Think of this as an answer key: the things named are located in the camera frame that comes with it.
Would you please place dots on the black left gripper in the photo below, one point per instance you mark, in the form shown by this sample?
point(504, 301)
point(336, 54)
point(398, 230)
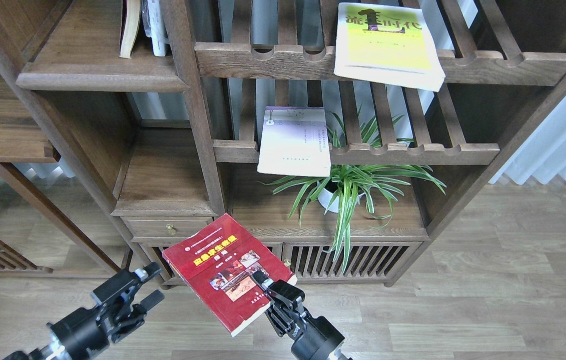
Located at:
point(85, 333)

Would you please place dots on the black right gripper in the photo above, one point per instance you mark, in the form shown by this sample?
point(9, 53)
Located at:
point(315, 338)

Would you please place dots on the red cover book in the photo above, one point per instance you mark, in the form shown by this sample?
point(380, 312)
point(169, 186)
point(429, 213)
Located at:
point(217, 263)

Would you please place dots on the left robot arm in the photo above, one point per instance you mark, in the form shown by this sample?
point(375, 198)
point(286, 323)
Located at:
point(32, 355)

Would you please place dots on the brass drawer knob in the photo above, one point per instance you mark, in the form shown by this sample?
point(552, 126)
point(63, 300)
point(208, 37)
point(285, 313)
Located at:
point(171, 230)

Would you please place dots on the green spider plant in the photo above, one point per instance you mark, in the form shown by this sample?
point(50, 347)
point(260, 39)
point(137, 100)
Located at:
point(359, 181)

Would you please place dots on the pale lavender cover book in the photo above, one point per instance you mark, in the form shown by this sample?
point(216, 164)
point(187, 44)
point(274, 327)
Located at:
point(294, 142)

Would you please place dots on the dark wooden bookshelf unit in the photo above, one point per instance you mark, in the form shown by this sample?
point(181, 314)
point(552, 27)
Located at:
point(173, 140)

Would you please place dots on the upright white book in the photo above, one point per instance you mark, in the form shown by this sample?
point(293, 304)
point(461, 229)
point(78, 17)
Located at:
point(154, 26)

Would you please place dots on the yellow green cover book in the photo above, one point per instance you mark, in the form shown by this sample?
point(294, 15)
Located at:
point(387, 45)

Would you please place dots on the upright cream paged book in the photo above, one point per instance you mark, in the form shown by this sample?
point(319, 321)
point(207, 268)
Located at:
point(130, 20)

